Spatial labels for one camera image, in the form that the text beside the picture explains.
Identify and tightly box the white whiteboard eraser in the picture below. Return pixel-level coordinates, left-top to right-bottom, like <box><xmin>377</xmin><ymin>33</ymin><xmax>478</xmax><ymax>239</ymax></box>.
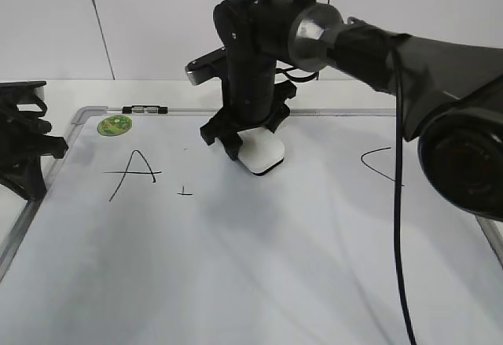
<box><xmin>238</xmin><ymin>127</ymin><xmax>285</xmax><ymax>176</ymax></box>

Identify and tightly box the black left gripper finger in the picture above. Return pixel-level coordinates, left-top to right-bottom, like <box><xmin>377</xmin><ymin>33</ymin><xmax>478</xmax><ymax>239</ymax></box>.
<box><xmin>39</xmin><ymin>135</ymin><xmax>68</xmax><ymax>160</ymax></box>

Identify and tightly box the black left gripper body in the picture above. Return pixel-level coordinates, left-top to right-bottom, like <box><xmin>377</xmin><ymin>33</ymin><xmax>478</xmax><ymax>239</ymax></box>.
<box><xmin>0</xmin><ymin>81</ymin><xmax>54</xmax><ymax>173</ymax></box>

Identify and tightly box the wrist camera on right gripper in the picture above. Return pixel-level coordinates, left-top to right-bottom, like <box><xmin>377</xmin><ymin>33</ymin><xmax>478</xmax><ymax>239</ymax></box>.
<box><xmin>185</xmin><ymin>46</ymin><xmax>227</xmax><ymax>86</ymax></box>

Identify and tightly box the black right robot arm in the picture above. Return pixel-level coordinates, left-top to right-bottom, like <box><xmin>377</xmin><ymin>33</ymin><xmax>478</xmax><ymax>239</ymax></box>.
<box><xmin>185</xmin><ymin>0</ymin><xmax>502</xmax><ymax>220</ymax></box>

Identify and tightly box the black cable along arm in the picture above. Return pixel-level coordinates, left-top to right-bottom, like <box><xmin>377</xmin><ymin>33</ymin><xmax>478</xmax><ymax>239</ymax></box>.
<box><xmin>387</xmin><ymin>36</ymin><xmax>418</xmax><ymax>345</ymax></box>

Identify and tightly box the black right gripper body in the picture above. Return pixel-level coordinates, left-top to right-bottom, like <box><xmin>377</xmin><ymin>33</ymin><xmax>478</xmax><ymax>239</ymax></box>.
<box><xmin>200</xmin><ymin>51</ymin><xmax>296</xmax><ymax>145</ymax></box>

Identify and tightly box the round green sticker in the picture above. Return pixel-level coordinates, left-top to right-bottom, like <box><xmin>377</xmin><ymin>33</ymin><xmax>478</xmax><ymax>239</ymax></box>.
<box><xmin>97</xmin><ymin>114</ymin><xmax>133</xmax><ymax>137</ymax></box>

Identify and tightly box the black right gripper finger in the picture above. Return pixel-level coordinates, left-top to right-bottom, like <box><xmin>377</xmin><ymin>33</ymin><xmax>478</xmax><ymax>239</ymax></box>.
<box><xmin>218</xmin><ymin>130</ymin><xmax>243</xmax><ymax>161</ymax></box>
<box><xmin>264</xmin><ymin>105</ymin><xmax>290</xmax><ymax>134</ymax></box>

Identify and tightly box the white aluminium-framed whiteboard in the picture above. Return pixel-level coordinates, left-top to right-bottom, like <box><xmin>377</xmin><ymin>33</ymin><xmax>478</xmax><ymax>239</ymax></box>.
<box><xmin>0</xmin><ymin>105</ymin><xmax>503</xmax><ymax>345</ymax></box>

